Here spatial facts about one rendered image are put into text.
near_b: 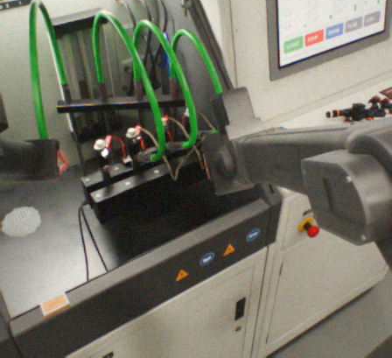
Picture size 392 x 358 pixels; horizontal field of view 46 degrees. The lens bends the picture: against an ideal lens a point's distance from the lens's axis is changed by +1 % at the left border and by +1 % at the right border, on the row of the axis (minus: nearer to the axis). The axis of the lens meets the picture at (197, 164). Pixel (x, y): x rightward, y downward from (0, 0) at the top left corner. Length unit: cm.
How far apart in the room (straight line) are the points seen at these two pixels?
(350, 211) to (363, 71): 132
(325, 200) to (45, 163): 60
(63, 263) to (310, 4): 91
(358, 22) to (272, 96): 34
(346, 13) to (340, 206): 120
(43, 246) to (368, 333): 139
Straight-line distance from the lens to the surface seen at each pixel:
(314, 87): 139
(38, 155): 78
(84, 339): 109
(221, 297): 129
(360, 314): 215
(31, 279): 120
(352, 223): 22
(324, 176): 24
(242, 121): 63
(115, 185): 114
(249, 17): 118
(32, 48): 85
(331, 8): 136
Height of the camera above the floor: 176
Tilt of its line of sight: 42 degrees down
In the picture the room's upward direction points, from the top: straight up
